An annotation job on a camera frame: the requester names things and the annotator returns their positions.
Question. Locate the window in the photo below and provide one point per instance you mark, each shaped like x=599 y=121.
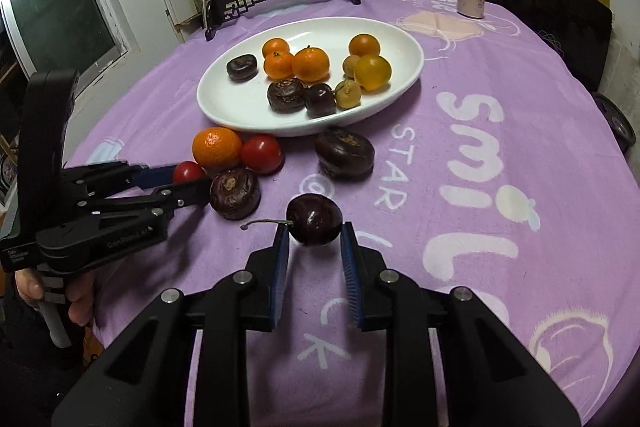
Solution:
x=60 y=7

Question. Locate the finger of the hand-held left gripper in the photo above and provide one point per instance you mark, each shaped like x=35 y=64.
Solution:
x=185 y=194
x=152 y=176

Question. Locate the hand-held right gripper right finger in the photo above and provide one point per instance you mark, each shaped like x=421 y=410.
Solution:
x=352 y=277

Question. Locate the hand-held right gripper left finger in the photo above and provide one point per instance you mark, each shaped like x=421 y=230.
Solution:
x=281 y=277

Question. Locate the person's left hand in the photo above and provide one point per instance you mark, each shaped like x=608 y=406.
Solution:
x=80 y=302

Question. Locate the purple printed tablecloth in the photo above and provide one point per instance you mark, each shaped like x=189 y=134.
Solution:
x=425 y=187

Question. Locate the tan longan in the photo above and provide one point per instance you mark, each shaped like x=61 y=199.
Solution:
x=349 y=66
x=348 y=94

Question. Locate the dimpled mandarin orange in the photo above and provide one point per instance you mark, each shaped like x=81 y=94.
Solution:
x=217 y=148
x=310 y=64

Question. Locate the black round stand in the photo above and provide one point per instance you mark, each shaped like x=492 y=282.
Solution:
x=615 y=117

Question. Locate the dark red cherry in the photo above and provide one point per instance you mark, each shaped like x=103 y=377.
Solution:
x=320 y=99
x=314 y=219

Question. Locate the small mandarin orange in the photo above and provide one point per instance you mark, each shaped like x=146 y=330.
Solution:
x=278 y=66
x=275 y=46
x=363 y=44

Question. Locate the large dark water chestnut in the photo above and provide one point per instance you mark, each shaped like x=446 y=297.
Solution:
x=344 y=153

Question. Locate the white oval plate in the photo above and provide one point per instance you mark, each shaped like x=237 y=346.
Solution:
x=240 y=107

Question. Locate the red cherry tomato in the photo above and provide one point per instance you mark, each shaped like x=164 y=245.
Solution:
x=261 y=153
x=189 y=171

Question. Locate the yellow-orange kumquat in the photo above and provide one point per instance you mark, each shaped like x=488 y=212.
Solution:
x=372 y=72

